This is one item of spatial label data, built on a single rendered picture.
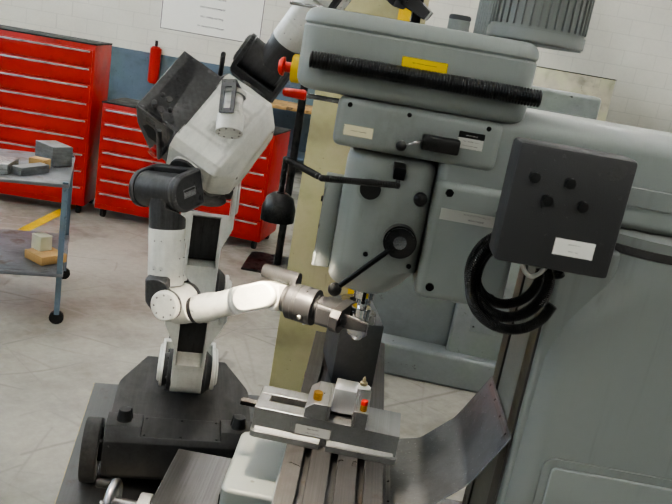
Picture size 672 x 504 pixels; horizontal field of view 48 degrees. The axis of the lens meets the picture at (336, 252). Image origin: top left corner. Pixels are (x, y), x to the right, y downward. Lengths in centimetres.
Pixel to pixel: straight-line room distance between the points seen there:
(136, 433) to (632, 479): 142
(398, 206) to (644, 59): 971
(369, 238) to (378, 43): 40
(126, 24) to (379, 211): 981
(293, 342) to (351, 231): 210
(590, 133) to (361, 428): 82
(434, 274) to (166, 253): 68
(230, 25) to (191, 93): 890
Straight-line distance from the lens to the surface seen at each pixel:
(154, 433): 245
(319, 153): 341
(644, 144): 164
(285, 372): 373
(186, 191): 187
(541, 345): 163
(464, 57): 152
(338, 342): 208
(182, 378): 256
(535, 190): 132
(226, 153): 191
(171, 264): 190
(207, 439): 244
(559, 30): 159
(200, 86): 198
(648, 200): 165
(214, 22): 1091
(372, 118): 153
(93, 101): 678
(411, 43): 152
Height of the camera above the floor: 184
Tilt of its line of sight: 16 degrees down
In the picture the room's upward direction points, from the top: 10 degrees clockwise
